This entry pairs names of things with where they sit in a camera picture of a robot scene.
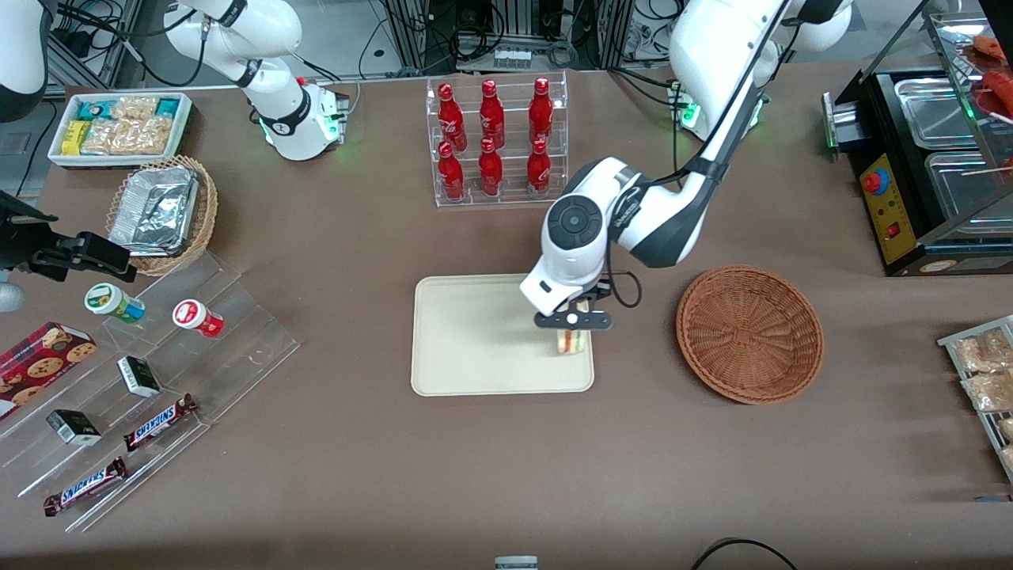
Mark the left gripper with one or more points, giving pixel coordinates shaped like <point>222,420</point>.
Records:
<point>601,293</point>

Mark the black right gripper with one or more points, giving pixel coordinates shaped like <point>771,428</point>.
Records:
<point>22,247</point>

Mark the triangular sandwich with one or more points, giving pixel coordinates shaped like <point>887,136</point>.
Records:
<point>573,342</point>

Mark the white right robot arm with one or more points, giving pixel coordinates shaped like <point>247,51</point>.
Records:
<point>277,111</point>

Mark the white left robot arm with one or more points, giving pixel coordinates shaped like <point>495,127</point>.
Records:
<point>657,222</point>

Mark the cream rectangular tray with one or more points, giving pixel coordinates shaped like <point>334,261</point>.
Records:
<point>475,348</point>

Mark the light wicker basket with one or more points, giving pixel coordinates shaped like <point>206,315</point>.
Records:
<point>207,214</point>

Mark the round brown wicker basket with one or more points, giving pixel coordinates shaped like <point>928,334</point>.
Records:
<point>748,336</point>

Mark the tray of packaged snacks right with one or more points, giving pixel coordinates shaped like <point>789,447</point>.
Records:
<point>950,340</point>

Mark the green yogurt cup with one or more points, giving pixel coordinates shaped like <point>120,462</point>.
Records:
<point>111,301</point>

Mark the stacked foil containers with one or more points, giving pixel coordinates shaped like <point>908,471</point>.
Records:
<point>154,210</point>

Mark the white plastic bin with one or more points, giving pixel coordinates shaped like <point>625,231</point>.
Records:
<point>59,154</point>

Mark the red cookie box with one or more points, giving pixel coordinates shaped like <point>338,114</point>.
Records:
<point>39,364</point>

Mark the yellow snack packet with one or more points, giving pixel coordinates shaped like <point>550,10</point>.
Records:
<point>75,136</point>

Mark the clear acrylic bottle rack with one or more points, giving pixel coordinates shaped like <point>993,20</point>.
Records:
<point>510,194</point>

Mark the red yogurt cup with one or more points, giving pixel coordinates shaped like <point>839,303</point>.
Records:
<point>194,317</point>

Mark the large clear cracker bag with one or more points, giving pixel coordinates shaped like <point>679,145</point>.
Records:
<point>130,136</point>

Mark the small dark box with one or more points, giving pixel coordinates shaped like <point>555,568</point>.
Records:
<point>73,427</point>
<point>138,377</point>

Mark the red cola bottle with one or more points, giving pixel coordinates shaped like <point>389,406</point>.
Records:
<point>490,170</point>
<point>491,115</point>
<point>540,111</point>
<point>451,174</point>
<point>451,119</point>
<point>538,170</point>

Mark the teal snack packet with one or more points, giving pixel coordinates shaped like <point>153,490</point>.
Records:
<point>168,106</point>
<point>93,109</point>

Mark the small clear cracker bag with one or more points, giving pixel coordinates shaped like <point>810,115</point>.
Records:
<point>136,108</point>

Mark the Snickers chocolate bar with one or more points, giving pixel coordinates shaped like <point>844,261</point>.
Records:
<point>158,423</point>
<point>83,487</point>

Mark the clear acrylic stepped display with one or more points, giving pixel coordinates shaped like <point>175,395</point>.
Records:
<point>237,356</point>

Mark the white power strip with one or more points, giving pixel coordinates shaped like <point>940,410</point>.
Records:
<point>513,58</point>

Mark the small grey device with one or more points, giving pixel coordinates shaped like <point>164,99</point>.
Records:
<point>516,564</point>

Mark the black food warmer machine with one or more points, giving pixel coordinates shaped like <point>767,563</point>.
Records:
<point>894,214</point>

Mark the steel warmer pan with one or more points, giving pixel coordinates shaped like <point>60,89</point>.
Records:
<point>961,186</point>
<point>934,115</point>

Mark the clear snack bag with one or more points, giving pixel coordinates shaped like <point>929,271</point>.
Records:
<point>989,392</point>
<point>985,352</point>
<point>1007,429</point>
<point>1008,457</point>

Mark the red sausage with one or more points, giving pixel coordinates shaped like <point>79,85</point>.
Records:
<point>993,47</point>
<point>999,91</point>

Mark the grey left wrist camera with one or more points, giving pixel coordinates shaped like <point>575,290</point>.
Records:
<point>586,321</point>

